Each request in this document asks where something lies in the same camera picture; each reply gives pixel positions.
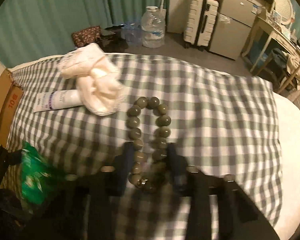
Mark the green medicine packet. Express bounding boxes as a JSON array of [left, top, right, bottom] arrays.
[[20, 141, 65, 205]]

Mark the grey bead bracelet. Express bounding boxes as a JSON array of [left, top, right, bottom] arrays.
[[125, 96, 172, 194]]

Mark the green checkered cloth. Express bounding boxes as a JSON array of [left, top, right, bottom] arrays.
[[7, 54, 282, 239]]

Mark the white fluffy blanket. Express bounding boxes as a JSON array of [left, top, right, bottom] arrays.
[[274, 93, 300, 239]]

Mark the white cream tube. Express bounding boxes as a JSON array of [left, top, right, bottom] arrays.
[[33, 89, 83, 113]]

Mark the brown cardboard box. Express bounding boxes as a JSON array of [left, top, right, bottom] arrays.
[[0, 62, 23, 147]]

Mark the crumpled white cloth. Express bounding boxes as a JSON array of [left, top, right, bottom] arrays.
[[57, 43, 126, 116]]

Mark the wooden chair with clothes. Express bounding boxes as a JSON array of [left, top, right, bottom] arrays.
[[254, 49, 300, 94]]

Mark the floral patterned bag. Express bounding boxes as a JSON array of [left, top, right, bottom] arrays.
[[71, 26, 101, 48]]

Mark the blue crushed water bottle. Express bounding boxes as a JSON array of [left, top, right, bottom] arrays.
[[121, 22, 142, 47]]

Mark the large green curtain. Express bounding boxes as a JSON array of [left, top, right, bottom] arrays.
[[0, 0, 169, 67]]

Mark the white dressing table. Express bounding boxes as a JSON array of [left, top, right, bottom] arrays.
[[242, 17, 300, 73]]

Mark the large clear water jug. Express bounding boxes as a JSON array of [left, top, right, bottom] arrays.
[[141, 6, 165, 48]]

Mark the silver mini fridge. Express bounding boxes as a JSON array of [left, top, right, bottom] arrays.
[[209, 0, 257, 60]]

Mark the white hard suitcase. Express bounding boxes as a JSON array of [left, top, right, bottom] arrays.
[[183, 0, 219, 51]]

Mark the white oval vanity mirror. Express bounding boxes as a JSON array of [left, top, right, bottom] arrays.
[[275, 0, 295, 25]]

